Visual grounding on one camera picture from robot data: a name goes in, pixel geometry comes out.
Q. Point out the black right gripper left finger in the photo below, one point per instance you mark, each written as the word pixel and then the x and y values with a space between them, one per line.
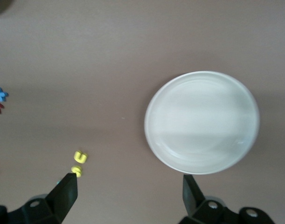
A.
pixel 60 200

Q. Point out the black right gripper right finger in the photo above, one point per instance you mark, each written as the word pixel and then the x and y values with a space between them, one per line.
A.
pixel 200 210

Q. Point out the teal foam letter d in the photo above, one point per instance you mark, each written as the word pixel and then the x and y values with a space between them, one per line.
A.
pixel 59 181

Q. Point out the yellow foam letter s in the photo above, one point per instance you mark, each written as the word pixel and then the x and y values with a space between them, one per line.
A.
pixel 77 170

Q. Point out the yellow foam letter u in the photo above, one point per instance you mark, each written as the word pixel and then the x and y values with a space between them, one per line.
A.
pixel 80 158

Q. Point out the beige brown plate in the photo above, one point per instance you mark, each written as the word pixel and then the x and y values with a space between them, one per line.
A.
pixel 201 122

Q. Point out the blue foam letter x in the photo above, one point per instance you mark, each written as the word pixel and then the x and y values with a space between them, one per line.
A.
pixel 0 93

